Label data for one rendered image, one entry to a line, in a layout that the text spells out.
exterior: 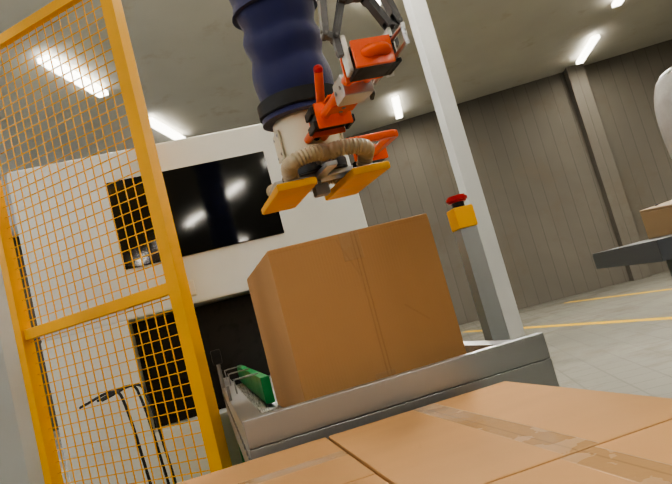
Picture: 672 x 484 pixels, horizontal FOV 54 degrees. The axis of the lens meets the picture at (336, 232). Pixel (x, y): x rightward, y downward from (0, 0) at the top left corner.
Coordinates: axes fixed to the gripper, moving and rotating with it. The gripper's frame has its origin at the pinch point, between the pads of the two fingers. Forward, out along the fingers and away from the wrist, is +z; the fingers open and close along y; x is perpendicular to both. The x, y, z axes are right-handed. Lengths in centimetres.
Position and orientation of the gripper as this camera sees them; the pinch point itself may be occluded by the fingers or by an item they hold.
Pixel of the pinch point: (370, 56)
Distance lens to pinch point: 124.7
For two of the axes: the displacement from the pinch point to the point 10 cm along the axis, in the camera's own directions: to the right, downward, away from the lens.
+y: -9.5, 2.3, -2.3
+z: 2.6, 9.6, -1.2
